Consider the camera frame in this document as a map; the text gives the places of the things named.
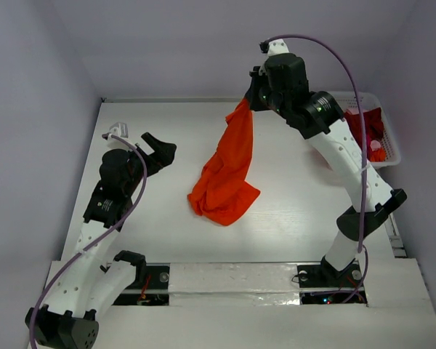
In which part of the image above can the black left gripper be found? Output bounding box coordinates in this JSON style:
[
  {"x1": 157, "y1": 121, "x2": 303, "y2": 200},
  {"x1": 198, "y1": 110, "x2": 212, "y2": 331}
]
[{"x1": 125, "y1": 133, "x2": 176, "y2": 195}]

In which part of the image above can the orange t-shirt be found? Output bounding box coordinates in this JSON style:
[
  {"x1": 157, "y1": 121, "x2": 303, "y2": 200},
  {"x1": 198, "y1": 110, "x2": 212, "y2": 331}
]
[{"x1": 187, "y1": 98, "x2": 260, "y2": 226}]

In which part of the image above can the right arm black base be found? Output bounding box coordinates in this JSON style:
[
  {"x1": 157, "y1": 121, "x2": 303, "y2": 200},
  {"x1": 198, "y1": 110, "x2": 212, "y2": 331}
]
[{"x1": 291, "y1": 262, "x2": 368, "y2": 305}]

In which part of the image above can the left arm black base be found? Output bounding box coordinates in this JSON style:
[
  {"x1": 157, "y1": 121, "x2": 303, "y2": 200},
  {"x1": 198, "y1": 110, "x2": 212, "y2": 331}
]
[{"x1": 113, "y1": 264, "x2": 170, "y2": 306}]

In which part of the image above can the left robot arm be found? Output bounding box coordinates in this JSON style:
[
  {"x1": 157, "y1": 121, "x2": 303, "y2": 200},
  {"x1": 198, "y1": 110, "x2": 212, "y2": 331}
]
[{"x1": 25, "y1": 132, "x2": 177, "y2": 348}]

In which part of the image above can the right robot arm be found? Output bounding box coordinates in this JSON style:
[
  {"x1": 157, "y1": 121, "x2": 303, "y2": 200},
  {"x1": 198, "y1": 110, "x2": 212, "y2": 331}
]
[{"x1": 246, "y1": 53, "x2": 407, "y2": 285}]

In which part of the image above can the white plastic laundry basket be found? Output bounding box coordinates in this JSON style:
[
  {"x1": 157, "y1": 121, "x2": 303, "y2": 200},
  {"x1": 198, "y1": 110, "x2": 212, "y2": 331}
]
[{"x1": 330, "y1": 92, "x2": 401, "y2": 169}]

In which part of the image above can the dark red t-shirt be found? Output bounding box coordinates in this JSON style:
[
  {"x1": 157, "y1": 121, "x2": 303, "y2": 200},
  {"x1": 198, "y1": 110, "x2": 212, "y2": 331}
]
[{"x1": 343, "y1": 106, "x2": 386, "y2": 161}]

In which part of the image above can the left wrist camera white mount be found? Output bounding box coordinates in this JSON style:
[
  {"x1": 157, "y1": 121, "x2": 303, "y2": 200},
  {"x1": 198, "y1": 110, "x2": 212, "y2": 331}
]
[{"x1": 102, "y1": 122, "x2": 129, "y2": 142}]

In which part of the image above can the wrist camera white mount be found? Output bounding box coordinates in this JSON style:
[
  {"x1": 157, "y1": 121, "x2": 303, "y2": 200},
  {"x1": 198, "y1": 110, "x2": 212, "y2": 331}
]
[
  {"x1": 259, "y1": 39, "x2": 290, "y2": 57},
  {"x1": 102, "y1": 122, "x2": 129, "y2": 142}
]

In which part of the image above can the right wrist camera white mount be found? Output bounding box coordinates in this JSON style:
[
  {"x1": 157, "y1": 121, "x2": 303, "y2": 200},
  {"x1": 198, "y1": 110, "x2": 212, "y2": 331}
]
[{"x1": 259, "y1": 39, "x2": 290, "y2": 57}]

